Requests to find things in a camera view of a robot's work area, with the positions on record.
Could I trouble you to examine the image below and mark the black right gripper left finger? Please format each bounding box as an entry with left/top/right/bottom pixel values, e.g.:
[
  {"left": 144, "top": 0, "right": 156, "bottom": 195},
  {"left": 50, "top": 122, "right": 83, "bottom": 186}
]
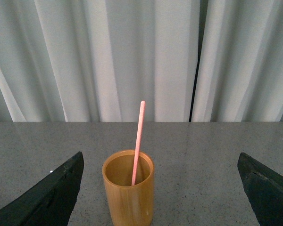
[{"left": 0, "top": 152, "right": 84, "bottom": 226}]

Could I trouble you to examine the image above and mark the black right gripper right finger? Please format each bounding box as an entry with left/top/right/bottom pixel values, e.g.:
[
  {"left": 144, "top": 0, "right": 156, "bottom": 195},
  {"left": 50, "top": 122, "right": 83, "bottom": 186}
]
[{"left": 237, "top": 153, "right": 283, "bottom": 226}]

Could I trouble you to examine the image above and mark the bamboo chopstick holder cup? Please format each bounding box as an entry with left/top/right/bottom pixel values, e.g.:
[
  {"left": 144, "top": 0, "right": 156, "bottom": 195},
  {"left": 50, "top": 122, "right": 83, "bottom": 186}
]
[{"left": 102, "top": 150, "right": 155, "bottom": 226}]

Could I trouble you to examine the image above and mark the white curtain right panel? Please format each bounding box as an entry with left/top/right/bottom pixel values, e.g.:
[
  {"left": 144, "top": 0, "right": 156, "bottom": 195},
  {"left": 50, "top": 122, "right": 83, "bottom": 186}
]
[{"left": 191, "top": 0, "right": 283, "bottom": 122}]

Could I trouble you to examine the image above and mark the white curtain panel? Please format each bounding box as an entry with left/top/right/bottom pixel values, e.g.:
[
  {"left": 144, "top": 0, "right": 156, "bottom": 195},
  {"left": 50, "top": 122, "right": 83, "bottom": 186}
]
[
  {"left": 191, "top": 0, "right": 283, "bottom": 122},
  {"left": 0, "top": 0, "right": 200, "bottom": 122}
]

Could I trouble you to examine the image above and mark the pink chopstick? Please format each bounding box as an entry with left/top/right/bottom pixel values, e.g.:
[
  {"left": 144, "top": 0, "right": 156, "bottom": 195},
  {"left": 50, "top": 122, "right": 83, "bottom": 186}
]
[{"left": 132, "top": 100, "right": 146, "bottom": 186}]

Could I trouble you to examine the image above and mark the white curtain left panel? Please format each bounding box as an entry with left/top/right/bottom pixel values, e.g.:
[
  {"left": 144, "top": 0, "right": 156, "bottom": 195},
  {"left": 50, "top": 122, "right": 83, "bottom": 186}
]
[{"left": 0, "top": 0, "right": 200, "bottom": 122}]

